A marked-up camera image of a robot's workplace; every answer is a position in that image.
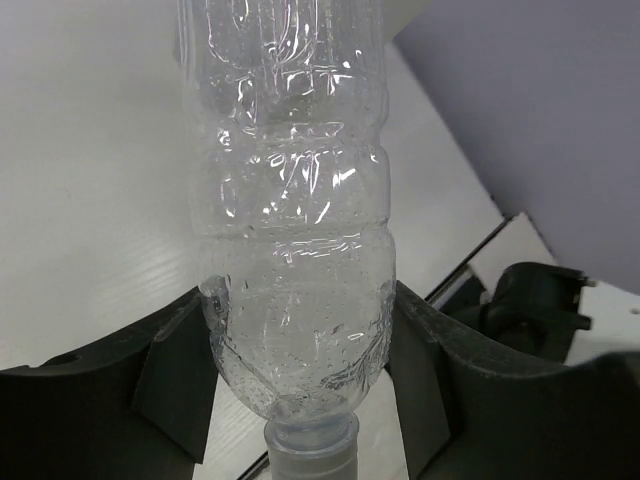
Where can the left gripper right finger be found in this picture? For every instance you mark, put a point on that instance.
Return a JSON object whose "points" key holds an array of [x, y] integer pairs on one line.
{"points": [[471, 408]]}

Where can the clear bottle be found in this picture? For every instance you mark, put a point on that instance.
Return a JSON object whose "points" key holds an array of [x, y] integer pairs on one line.
{"points": [[290, 201]]}

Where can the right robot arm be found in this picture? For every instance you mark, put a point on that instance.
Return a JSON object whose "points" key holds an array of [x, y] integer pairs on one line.
{"points": [[549, 312]]}

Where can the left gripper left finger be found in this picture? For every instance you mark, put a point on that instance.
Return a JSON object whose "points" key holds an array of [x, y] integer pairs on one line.
{"points": [[135, 404]]}

